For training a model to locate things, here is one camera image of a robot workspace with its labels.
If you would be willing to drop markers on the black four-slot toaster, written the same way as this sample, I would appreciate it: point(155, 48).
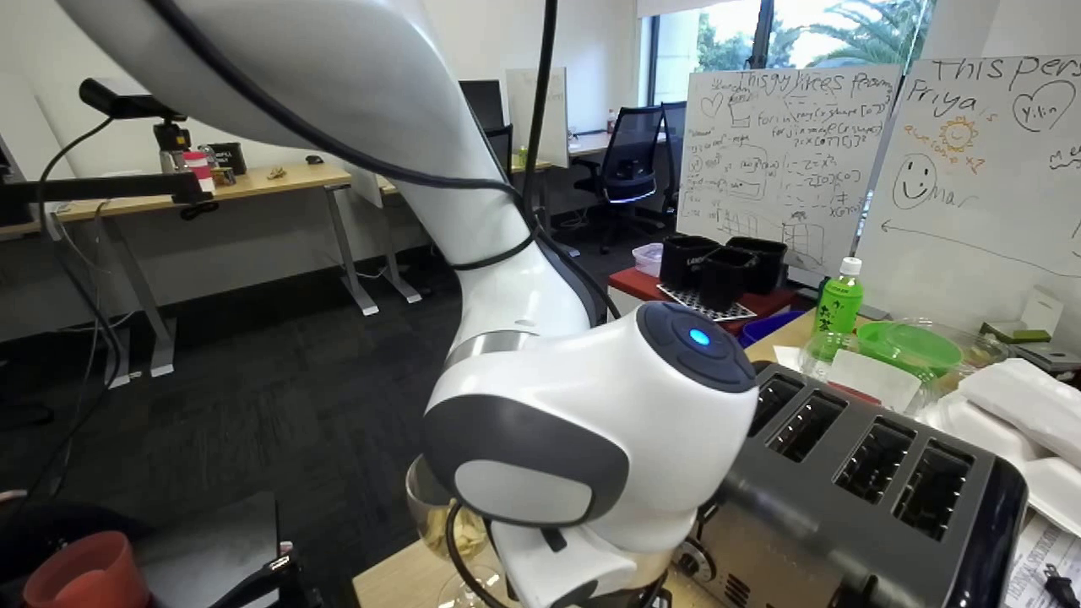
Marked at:
point(880, 484)

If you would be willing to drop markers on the red cup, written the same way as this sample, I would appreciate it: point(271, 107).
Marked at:
point(86, 575)

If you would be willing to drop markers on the white styrofoam tray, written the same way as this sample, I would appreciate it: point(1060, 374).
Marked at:
point(967, 426)
point(1030, 405)

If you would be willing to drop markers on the whiteboard with dense writing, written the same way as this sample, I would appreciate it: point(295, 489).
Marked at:
point(783, 155)

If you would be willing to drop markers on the black computer monitor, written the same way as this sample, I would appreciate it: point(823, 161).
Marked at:
point(481, 101)

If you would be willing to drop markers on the black tripod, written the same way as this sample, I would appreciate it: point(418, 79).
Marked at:
point(265, 578)

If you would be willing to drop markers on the white paper sheet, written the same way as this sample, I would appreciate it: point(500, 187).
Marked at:
point(866, 376)

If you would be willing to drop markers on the pale nuts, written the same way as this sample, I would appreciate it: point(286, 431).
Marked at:
point(435, 528)

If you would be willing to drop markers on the black plastic pot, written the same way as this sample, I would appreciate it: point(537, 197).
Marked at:
point(765, 262)
point(727, 274)
point(687, 262)

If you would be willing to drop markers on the green plastic bottle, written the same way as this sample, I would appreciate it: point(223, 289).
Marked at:
point(840, 310)

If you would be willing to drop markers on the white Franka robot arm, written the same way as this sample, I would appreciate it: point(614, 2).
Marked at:
point(449, 247)

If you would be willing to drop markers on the whiteboard with smiley face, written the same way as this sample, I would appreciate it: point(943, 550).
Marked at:
point(980, 191)

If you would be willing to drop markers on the clear wine glass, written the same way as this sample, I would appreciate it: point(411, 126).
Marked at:
point(435, 509)

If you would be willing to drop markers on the wooden office desk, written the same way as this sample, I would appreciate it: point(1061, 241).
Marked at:
point(271, 179)

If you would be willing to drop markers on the black mesh office chair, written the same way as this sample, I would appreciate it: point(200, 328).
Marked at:
point(628, 155)

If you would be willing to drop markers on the white perforated tray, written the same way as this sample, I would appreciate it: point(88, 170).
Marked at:
point(721, 310)

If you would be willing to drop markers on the white cabinet red top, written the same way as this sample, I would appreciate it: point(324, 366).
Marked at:
point(635, 282)

